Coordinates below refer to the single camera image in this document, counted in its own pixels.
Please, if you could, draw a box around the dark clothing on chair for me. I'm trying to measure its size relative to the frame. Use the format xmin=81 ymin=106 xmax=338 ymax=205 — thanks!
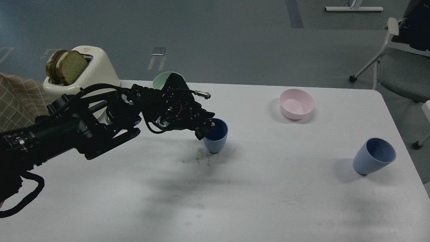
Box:
xmin=391 ymin=0 xmax=430 ymax=51

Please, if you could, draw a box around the white desk base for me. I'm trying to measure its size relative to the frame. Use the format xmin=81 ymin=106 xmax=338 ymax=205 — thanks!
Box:
xmin=324 ymin=0 xmax=384 ymax=12

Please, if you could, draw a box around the cream white toaster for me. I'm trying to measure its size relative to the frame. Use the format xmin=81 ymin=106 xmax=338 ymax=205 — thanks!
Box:
xmin=43 ymin=46 xmax=120 ymax=101

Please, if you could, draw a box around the toast slice front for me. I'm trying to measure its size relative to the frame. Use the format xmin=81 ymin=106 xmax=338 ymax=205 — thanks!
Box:
xmin=55 ymin=50 xmax=88 ymax=86

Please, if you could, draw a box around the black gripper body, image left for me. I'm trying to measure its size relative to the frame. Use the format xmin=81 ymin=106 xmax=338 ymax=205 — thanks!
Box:
xmin=139 ymin=87 xmax=211 ymax=131

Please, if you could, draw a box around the toast slice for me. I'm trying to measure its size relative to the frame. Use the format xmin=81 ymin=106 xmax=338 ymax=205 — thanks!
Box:
xmin=45 ymin=50 xmax=68 ymax=84
xmin=55 ymin=50 xmax=88 ymax=86

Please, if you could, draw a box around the grey office chair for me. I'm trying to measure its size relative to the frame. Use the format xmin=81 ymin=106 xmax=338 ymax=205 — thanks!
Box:
xmin=349 ymin=17 xmax=430 ymax=150

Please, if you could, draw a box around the light blue plastic cup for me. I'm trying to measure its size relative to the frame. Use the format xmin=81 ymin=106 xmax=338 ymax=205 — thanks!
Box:
xmin=353 ymin=137 xmax=396 ymax=175

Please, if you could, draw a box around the toast slice back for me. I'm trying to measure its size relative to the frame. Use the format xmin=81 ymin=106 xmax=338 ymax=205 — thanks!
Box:
xmin=45 ymin=50 xmax=68 ymax=84

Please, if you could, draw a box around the checkered beige cloth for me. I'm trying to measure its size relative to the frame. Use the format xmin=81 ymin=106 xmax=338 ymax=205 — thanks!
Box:
xmin=0 ymin=73 xmax=52 ymax=132

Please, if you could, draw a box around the green plastic bowl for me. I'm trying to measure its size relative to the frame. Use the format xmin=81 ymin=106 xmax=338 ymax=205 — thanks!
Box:
xmin=153 ymin=71 xmax=188 ymax=90

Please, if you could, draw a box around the pink plastic bowl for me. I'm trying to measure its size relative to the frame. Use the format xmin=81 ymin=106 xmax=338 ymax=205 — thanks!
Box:
xmin=279 ymin=88 xmax=315 ymax=120

